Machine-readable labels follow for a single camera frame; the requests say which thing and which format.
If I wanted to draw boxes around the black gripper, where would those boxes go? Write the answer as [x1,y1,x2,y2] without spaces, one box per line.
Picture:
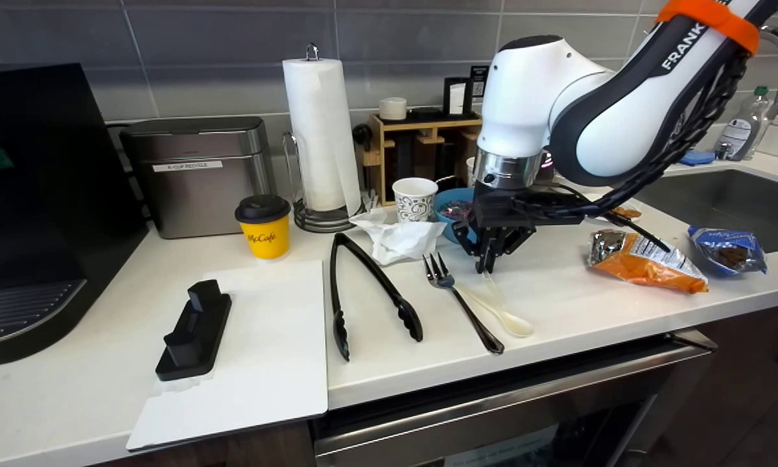
[445,185,538,279]

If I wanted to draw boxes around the translucent white plastic spoon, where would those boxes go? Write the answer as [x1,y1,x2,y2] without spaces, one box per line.
[455,284,537,342]

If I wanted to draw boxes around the patterned white paper cup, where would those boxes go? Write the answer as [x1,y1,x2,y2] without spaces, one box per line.
[388,173,441,227]

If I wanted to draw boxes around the crumpled white napkin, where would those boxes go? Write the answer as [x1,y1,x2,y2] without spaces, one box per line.
[346,205,449,271]

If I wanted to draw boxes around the wooden counter organizer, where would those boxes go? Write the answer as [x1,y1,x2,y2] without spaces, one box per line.
[354,113,486,205]

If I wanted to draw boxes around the black tongs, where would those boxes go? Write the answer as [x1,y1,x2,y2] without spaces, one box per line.
[327,232,428,365]

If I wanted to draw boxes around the orange snack bag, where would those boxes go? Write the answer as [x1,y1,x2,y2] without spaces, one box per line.
[580,227,712,299]

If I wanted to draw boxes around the stainless under-counter appliance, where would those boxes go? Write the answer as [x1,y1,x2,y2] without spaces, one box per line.
[309,330,721,467]

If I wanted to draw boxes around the small white cup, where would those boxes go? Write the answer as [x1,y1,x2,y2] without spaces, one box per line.
[375,93,413,123]

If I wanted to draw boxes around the metal paper towel holder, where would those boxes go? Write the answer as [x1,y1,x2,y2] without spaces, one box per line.
[291,39,362,236]

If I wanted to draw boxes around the white paper towel roll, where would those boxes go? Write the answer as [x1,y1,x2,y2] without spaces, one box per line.
[280,55,362,216]

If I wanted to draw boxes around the blue sponge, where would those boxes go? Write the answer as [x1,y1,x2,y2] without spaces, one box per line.
[677,149,721,168]

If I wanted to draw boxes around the yellow cup with black lid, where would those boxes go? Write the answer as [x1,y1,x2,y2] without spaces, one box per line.
[234,192,296,262]

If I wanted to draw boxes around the blue snack bag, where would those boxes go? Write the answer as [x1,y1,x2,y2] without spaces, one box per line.
[687,224,769,284]

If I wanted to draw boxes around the stainless steel sink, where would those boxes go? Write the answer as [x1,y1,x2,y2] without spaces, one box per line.
[629,166,778,254]

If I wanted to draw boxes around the white cutting board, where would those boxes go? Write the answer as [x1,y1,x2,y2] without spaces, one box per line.
[123,258,332,454]

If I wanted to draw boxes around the clear soap bottle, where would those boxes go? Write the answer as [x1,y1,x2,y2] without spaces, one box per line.
[719,83,778,164]

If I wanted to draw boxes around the grey metal box appliance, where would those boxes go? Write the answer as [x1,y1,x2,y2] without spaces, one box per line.
[117,115,278,242]

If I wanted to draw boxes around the black holder block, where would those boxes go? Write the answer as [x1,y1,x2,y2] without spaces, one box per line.
[152,279,236,385]

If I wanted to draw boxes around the large black coffee machine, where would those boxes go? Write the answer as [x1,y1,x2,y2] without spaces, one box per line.
[0,61,152,371]

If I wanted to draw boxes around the black-handled fork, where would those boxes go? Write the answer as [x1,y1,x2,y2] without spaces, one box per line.
[419,253,507,358]

